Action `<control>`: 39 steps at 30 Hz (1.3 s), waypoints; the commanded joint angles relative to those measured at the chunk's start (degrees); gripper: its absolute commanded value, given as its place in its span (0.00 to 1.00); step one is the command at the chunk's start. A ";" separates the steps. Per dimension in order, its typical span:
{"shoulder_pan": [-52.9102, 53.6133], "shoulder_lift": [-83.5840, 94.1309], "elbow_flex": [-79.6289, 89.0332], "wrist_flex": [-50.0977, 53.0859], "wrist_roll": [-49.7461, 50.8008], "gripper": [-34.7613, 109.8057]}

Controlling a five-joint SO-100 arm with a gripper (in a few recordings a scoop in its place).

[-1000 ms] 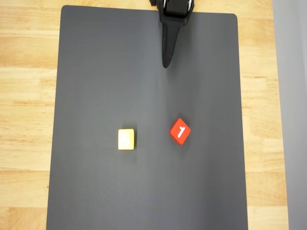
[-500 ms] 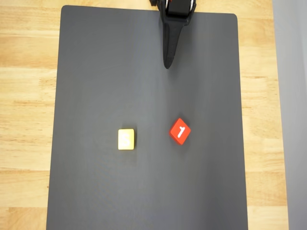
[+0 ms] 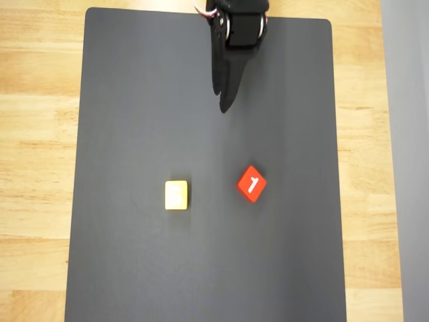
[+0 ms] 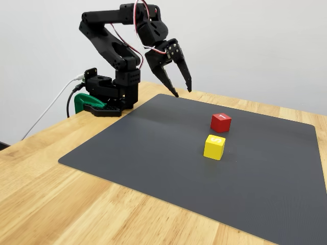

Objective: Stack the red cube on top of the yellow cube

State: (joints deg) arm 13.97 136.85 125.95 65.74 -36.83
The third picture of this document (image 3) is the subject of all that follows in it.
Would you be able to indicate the yellow cube with white letter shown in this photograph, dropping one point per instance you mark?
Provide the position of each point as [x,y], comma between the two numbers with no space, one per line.
[176,195]

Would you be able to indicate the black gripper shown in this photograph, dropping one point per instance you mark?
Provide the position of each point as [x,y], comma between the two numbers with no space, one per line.
[242,35]

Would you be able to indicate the dark grey mat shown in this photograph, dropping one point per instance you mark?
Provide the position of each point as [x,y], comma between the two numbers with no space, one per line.
[167,100]

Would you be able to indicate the red cube with white digit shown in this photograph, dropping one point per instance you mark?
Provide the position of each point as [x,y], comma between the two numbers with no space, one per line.
[252,184]

